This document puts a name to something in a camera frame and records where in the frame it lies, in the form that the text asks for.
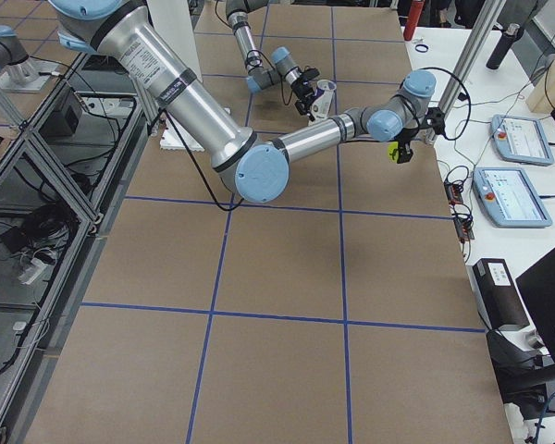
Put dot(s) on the black monitor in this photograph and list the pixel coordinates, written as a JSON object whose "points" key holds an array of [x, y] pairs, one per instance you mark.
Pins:
{"points": [[537, 288]]}

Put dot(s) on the aluminium frame post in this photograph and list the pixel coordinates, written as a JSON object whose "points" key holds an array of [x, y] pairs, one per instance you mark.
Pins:
{"points": [[478, 36]]}

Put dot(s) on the small electronics board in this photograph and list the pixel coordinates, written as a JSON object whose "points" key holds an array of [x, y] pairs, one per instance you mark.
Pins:
{"points": [[461, 213]]}

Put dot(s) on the black bottle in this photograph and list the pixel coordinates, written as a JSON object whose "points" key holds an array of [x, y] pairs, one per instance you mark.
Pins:
{"points": [[508, 37]]}

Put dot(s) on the white camera mast base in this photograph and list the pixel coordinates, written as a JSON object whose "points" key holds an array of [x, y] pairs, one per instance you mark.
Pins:
{"points": [[182, 95]]}

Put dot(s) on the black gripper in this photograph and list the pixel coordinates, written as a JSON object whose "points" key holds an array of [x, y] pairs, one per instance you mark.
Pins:
{"points": [[402, 151], [300, 86]]}

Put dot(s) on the white blue tennis ball can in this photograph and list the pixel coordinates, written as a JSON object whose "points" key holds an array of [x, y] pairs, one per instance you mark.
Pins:
{"points": [[325, 91]]}

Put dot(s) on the black box with label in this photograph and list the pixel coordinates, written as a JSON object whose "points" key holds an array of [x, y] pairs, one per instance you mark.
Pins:
{"points": [[503, 306]]}

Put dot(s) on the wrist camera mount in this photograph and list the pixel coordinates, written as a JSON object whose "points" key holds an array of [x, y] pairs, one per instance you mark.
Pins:
{"points": [[310, 74], [434, 119]]}

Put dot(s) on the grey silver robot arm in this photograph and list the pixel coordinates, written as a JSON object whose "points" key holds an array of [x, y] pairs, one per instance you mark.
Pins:
{"points": [[258, 171], [264, 72]]}

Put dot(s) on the near teach pendant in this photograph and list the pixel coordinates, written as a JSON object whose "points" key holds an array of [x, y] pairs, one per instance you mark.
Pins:
{"points": [[509, 199]]}

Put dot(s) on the teach pendant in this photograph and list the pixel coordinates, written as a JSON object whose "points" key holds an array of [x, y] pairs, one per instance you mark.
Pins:
{"points": [[521, 140], [509, 199]]}

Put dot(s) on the red bottle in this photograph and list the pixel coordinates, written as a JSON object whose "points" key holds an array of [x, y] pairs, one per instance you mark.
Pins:
{"points": [[412, 20]]}

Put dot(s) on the yellow tennis ball Wilson logo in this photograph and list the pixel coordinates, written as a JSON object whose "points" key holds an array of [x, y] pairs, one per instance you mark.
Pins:
{"points": [[393, 151]]}

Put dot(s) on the far teach pendant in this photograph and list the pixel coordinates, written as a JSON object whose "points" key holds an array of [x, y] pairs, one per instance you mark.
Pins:
{"points": [[521, 140]]}

